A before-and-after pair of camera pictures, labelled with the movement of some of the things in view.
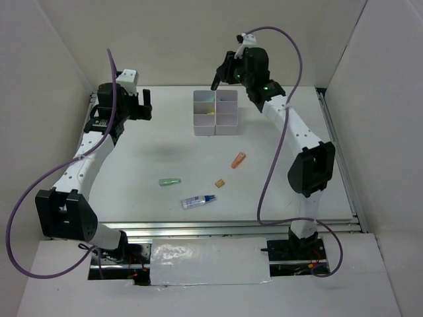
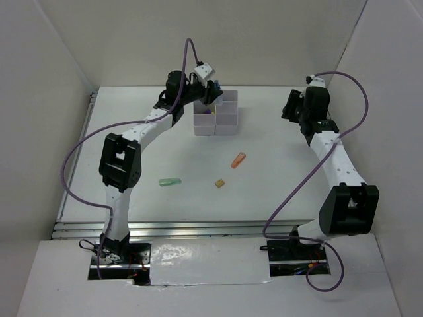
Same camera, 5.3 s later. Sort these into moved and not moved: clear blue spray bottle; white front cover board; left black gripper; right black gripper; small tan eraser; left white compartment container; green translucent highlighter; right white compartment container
Moved: left black gripper; clear blue spray bottle; right black gripper
Not moved: white front cover board; small tan eraser; green translucent highlighter; left white compartment container; right white compartment container
